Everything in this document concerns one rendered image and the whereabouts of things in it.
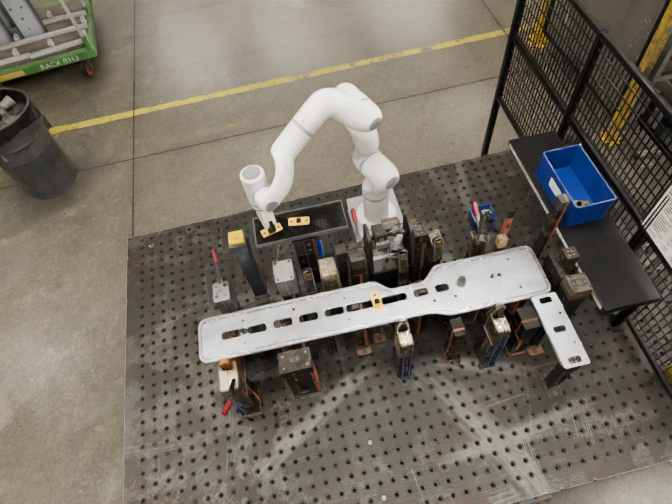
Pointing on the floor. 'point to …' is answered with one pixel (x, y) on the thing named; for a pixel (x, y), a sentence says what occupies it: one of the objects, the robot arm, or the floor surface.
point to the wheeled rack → (53, 41)
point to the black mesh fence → (592, 128)
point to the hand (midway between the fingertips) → (270, 226)
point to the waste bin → (31, 148)
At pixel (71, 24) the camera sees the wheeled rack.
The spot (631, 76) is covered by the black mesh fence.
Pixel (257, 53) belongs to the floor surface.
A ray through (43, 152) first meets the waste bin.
